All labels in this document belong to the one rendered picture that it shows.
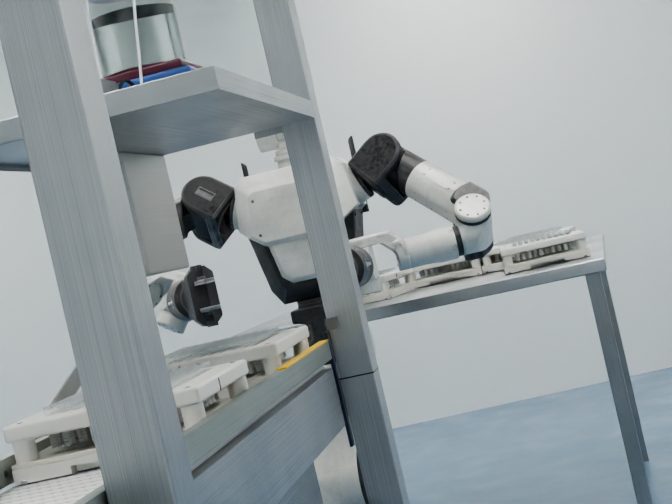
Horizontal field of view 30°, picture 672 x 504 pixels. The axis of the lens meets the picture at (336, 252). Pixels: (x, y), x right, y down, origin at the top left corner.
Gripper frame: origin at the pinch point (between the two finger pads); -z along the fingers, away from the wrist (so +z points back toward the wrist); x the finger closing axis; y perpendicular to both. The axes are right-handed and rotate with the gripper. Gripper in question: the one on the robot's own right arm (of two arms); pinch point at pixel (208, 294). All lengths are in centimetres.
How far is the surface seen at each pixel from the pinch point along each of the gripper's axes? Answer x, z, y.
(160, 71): -36, -51, 14
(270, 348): 10, -63, 10
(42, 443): 14, -76, 47
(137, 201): -17, -45, 20
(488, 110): -63, 359, -278
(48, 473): 16, -88, 49
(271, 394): 15, -78, 17
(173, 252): -8.2, -33.8, 13.8
